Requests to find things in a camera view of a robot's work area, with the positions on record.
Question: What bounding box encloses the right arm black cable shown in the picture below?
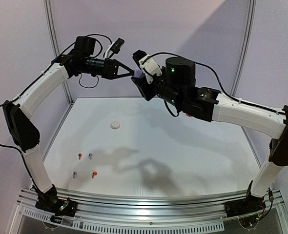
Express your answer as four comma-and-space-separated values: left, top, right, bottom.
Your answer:
146, 52, 288, 156

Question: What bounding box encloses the aluminium corner post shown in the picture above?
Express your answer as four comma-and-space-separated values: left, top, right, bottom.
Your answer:
230, 0, 256, 96
43, 0, 74, 105

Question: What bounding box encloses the red earbud front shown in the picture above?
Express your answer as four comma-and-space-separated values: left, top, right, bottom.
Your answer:
91, 172, 97, 179

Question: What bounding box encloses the aluminium front rail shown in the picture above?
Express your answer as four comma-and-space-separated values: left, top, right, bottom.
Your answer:
10, 189, 288, 234

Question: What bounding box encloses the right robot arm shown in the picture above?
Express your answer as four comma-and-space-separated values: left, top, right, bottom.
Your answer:
132, 55, 288, 213

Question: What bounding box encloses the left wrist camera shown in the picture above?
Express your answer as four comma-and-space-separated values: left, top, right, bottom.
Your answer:
103, 38, 125, 59

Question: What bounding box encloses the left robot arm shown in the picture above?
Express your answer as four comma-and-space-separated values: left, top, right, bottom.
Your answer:
3, 35, 134, 212

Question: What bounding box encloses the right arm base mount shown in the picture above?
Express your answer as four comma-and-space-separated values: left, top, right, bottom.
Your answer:
224, 196, 266, 217

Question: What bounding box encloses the left aluminium corner post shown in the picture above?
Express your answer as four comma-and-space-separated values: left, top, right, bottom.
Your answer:
43, 0, 74, 105

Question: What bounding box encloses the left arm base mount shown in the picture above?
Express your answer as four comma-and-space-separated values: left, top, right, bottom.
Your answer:
35, 195, 78, 217

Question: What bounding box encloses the purple charging case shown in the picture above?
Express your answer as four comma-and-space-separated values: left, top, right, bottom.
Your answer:
133, 69, 145, 78

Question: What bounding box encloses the right aluminium corner post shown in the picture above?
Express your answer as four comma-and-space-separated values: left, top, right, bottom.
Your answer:
230, 0, 256, 96

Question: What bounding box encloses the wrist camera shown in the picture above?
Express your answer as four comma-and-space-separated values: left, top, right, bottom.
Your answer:
103, 38, 125, 59
132, 50, 162, 84

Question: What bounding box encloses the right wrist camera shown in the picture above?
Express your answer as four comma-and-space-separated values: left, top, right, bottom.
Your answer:
132, 50, 162, 84

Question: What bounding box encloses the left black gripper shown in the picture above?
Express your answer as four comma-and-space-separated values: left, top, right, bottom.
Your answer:
79, 57, 135, 79

